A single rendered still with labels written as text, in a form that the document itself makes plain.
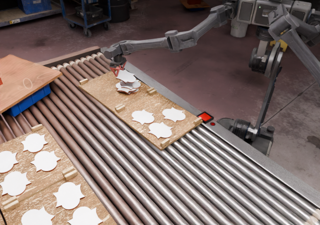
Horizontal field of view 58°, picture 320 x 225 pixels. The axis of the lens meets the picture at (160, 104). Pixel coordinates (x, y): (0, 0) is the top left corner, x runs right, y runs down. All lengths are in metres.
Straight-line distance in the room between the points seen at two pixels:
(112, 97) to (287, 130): 2.09
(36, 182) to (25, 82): 0.74
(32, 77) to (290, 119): 2.69
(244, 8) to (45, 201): 1.51
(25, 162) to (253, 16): 1.52
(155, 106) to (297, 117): 2.16
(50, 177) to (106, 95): 0.70
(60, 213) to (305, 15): 1.62
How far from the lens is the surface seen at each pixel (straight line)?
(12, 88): 1.96
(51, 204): 1.40
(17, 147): 1.69
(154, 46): 1.60
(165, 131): 1.63
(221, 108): 3.43
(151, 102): 1.85
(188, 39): 1.50
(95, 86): 2.03
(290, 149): 3.17
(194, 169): 1.49
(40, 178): 1.50
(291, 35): 1.40
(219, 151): 1.60
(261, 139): 2.78
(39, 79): 2.00
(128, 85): 1.94
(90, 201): 1.36
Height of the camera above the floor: 2.04
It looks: 37 degrees down
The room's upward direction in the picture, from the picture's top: 2 degrees clockwise
